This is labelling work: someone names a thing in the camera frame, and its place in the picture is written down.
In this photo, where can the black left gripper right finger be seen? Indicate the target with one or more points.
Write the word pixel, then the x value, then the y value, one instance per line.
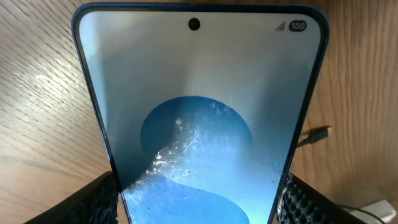
pixel 299 203

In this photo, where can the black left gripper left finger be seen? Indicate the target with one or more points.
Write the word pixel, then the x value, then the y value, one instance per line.
pixel 95 203

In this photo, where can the blue Samsung Galaxy smartphone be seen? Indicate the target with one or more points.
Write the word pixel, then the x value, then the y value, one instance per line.
pixel 200 106

